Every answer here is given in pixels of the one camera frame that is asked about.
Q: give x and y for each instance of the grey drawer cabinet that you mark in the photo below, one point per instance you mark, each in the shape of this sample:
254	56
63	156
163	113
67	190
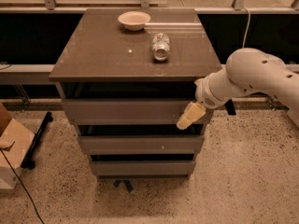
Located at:
104	61

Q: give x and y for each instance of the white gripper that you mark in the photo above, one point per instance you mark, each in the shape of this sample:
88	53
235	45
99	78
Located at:
207	94

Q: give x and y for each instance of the grey top drawer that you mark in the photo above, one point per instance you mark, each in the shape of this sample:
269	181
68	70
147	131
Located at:
123	112

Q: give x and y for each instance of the grey middle drawer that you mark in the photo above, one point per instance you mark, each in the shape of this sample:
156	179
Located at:
106	145

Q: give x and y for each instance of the grey bottom drawer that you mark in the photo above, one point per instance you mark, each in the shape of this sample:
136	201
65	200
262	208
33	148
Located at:
142	167

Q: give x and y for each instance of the crushed soda can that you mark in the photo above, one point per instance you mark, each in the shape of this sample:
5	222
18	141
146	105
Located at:
161	46

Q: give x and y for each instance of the white bowl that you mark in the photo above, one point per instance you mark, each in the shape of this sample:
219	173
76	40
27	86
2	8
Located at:
134	20

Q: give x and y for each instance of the black stand leg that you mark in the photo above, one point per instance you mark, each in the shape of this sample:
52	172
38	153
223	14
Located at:
27	161

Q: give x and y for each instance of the cardboard box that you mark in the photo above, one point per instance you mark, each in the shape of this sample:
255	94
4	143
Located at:
15	140

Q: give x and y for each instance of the blue tape cross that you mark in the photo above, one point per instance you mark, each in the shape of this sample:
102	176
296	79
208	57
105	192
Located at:
127	184

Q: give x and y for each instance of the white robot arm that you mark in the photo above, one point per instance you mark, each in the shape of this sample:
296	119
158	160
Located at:
246	71

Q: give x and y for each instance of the grey drawer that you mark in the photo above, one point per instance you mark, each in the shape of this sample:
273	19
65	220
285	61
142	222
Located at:
142	167
106	145
123	112

